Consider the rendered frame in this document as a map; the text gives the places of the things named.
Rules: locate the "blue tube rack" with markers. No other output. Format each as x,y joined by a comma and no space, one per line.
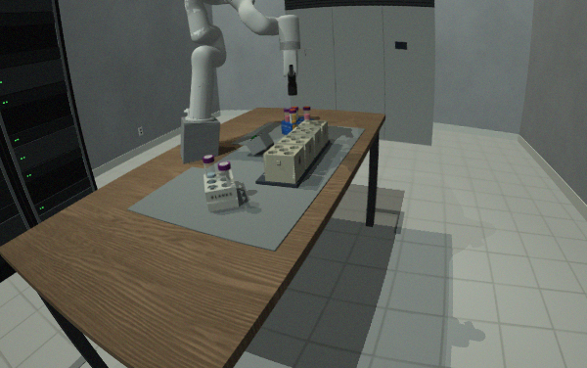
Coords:
288,127

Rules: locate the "grey bench mat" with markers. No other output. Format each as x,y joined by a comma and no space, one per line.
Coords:
266,214

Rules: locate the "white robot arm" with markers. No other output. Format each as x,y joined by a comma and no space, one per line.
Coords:
214,54

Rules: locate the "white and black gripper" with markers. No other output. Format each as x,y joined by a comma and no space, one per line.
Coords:
290,69

